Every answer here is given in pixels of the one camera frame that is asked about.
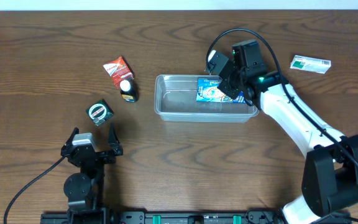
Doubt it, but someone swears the dark green round-label box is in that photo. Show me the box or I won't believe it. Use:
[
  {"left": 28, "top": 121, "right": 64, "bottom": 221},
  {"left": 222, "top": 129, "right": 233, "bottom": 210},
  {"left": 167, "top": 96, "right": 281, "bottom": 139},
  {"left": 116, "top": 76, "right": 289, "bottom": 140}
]
[{"left": 86, "top": 99, "right": 114, "bottom": 126}]

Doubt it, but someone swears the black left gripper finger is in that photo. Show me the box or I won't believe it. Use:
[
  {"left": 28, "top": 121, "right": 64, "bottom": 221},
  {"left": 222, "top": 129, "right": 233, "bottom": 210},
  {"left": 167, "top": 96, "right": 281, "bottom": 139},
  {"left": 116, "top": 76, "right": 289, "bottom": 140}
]
[
  {"left": 108, "top": 123, "right": 121, "bottom": 150},
  {"left": 65, "top": 127, "right": 79, "bottom": 146}
]

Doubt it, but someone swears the white green medicine box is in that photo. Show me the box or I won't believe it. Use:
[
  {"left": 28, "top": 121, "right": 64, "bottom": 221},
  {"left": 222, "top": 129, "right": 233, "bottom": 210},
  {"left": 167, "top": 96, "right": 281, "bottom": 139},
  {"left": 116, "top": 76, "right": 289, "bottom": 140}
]
[{"left": 290, "top": 55, "right": 331, "bottom": 74}]

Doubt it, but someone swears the blue snack packet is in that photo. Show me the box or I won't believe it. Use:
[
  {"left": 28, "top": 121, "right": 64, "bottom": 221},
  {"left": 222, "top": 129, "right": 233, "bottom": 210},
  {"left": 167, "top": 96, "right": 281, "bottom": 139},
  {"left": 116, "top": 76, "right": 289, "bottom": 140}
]
[{"left": 196, "top": 78, "right": 246, "bottom": 103}]

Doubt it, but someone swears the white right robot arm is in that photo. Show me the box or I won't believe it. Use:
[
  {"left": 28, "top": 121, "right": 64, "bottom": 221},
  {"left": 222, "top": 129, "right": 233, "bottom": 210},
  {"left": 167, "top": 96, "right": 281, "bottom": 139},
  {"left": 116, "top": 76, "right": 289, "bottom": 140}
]
[{"left": 206, "top": 40, "right": 358, "bottom": 223}]

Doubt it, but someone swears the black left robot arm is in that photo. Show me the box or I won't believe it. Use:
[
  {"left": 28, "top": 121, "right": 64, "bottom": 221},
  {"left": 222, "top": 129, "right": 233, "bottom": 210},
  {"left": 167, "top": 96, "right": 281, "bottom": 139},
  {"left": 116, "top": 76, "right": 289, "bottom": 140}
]
[{"left": 61, "top": 124, "right": 123, "bottom": 223}]

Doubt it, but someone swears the red white sachet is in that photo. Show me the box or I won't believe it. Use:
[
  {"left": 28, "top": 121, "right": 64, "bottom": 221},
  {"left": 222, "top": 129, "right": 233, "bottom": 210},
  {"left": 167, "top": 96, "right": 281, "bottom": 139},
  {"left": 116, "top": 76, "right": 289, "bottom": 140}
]
[{"left": 103, "top": 56, "right": 134, "bottom": 88}]

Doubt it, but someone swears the clear plastic container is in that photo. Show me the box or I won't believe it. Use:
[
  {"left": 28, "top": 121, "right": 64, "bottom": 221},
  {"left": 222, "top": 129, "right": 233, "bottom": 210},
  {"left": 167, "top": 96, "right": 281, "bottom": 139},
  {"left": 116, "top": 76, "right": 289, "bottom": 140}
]
[{"left": 154, "top": 75, "right": 259, "bottom": 123}]

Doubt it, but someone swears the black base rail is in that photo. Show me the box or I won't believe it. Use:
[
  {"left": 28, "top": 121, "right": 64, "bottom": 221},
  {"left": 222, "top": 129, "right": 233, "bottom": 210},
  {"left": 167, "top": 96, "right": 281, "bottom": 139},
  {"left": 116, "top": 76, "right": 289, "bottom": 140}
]
[{"left": 40, "top": 210, "right": 286, "bottom": 224}]

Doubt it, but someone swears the small dark bottle white cap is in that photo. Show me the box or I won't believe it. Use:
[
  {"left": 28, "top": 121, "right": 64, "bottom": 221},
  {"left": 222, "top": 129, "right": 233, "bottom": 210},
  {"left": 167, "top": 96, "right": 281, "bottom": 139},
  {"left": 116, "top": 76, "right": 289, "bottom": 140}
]
[{"left": 119, "top": 80, "right": 139, "bottom": 103}]

